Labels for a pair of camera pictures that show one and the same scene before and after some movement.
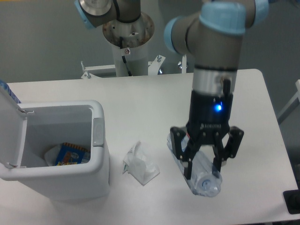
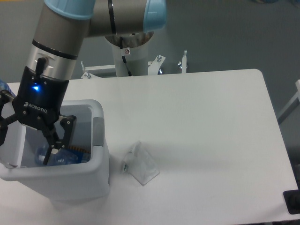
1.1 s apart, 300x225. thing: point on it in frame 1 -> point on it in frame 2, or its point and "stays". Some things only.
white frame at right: x=293 y=104 stays
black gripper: x=209 y=117 -> x=37 y=103
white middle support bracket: x=154 y=66 stays
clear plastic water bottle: x=199 y=172 -> x=63 y=157
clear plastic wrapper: x=139 y=165 stays
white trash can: x=28 y=130 stays
